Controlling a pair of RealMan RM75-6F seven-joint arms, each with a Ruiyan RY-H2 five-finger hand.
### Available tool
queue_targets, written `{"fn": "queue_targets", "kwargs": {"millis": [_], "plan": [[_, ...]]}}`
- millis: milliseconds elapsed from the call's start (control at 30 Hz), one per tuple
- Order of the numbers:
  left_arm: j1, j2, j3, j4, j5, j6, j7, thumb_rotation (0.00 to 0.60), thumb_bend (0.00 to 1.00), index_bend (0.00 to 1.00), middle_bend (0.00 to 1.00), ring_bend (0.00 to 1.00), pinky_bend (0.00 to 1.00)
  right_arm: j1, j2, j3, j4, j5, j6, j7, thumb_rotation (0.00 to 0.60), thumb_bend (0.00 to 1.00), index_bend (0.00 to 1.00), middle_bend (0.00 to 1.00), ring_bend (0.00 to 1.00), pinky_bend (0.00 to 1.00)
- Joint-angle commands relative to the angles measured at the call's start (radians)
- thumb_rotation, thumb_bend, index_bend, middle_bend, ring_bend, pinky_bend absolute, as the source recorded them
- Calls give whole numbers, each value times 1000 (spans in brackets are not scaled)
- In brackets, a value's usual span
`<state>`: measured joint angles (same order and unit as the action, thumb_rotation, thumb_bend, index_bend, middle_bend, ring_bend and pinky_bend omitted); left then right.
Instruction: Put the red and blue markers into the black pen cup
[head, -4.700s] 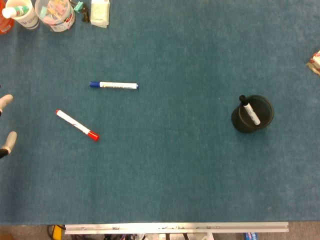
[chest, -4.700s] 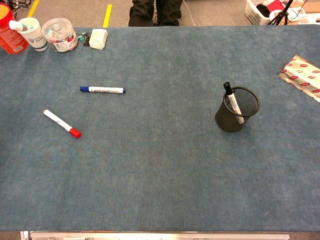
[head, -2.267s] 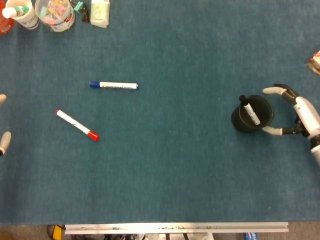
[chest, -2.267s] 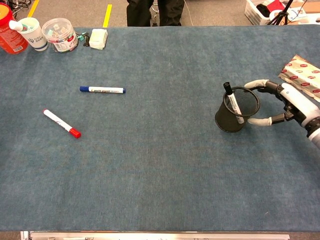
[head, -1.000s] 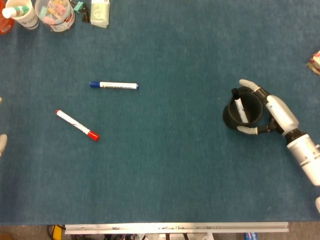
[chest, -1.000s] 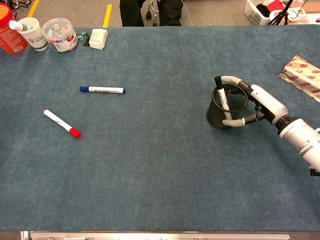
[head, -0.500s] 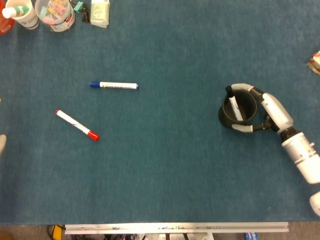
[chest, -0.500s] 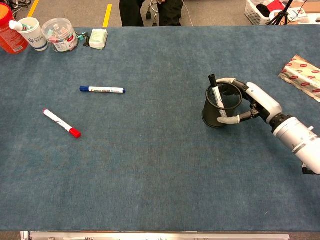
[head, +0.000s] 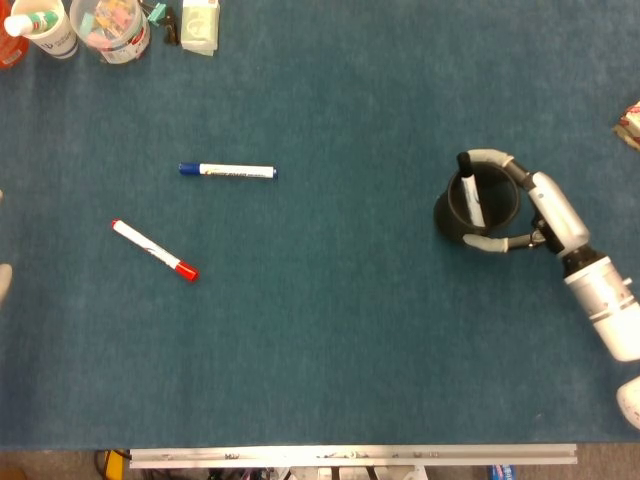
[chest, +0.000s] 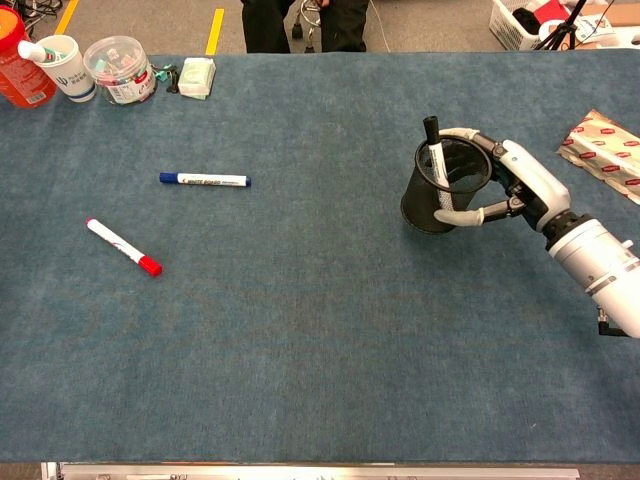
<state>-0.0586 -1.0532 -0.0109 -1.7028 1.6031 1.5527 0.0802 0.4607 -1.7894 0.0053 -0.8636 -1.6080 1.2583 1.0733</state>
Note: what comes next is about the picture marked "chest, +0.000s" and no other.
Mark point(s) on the chrome chair base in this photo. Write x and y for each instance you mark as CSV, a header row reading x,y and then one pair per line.
x,y
300,30

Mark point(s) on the white printed bag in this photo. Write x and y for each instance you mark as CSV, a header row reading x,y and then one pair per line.
x,y
595,30

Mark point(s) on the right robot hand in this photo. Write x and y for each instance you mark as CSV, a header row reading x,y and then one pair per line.
x,y
537,182

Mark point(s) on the pale green tissue pack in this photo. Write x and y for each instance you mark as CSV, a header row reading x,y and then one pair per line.
x,y
197,77

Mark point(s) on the red whiteboard marker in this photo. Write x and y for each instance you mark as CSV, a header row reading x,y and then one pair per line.
x,y
120,245

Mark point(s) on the aluminium table rail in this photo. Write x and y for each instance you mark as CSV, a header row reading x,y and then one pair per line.
x,y
300,472

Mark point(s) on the white tube with green band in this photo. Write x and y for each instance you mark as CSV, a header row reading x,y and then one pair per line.
x,y
30,50

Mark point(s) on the clear jar of clips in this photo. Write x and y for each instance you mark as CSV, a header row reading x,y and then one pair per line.
x,y
120,75

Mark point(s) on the black tripod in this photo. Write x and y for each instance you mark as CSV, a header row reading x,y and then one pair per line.
x,y
560,32

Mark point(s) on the red canister with orange lid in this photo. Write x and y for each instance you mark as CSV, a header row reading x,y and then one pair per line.
x,y
20,75

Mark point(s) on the black whiteboard marker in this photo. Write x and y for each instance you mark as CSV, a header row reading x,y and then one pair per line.
x,y
437,155

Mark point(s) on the white paper cup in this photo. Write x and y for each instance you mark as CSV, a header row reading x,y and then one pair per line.
x,y
75,75

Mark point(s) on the black binder clip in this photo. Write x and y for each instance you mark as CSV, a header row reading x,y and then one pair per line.
x,y
172,84

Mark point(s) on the teal binder clip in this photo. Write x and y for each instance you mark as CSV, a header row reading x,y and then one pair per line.
x,y
161,74

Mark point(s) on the yellow floor tape strip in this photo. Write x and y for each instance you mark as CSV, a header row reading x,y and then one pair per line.
x,y
215,30
67,15

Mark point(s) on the blue table cloth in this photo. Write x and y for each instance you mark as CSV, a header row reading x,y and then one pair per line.
x,y
320,325

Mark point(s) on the person in black trousers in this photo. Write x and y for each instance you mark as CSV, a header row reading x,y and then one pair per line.
x,y
265,25

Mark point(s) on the silver foil snack package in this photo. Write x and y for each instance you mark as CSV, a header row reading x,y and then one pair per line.
x,y
605,155

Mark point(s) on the white plastic basket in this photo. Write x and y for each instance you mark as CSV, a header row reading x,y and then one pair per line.
x,y
505,27

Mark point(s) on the cardboard box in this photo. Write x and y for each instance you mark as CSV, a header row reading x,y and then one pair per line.
x,y
620,12

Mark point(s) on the blue whiteboard marker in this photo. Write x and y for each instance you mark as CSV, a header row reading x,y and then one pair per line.
x,y
205,179

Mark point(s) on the black mesh pen cup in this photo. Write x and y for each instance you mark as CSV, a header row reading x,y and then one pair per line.
x,y
420,212

